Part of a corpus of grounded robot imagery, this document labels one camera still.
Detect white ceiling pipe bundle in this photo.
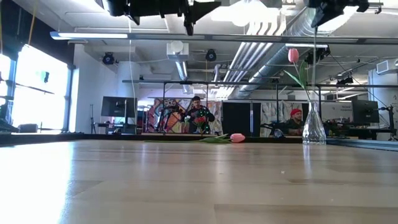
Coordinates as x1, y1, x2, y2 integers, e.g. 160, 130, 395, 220
214, 12, 289, 94

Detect black partition panel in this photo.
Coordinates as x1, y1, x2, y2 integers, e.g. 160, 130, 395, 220
222, 101, 262, 136

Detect black background rig frame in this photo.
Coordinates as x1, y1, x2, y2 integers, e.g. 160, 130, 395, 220
121, 79, 398, 136

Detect black track light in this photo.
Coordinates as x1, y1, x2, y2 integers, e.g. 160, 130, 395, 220
304, 46, 331, 66

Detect white wall unit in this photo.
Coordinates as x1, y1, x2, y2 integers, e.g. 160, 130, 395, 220
375, 58, 398, 75

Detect clear glass vase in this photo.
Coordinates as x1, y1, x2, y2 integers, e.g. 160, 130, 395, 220
302, 99, 327, 146

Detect colourful wall mural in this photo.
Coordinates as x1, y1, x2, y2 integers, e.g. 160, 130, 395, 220
146, 98, 223, 134

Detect white ceiling unit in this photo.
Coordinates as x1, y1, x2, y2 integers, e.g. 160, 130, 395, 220
166, 40, 190, 62

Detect person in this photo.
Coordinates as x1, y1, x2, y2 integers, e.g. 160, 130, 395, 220
185, 95, 216, 134
284, 108, 307, 136

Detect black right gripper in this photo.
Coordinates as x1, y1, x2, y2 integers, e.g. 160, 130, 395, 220
306, 0, 369, 29

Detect black monitor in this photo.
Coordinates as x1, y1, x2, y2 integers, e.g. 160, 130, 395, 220
351, 98, 381, 124
101, 95, 137, 118

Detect silver air duct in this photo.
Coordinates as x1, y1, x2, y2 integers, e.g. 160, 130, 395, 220
236, 6, 355, 100

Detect thin yellow cable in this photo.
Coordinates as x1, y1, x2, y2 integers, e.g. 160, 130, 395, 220
27, 0, 35, 47

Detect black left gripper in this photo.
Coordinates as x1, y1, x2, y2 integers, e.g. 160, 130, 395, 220
128, 0, 223, 36

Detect overhead light bar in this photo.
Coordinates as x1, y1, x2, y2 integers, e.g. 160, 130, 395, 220
49, 30, 398, 45

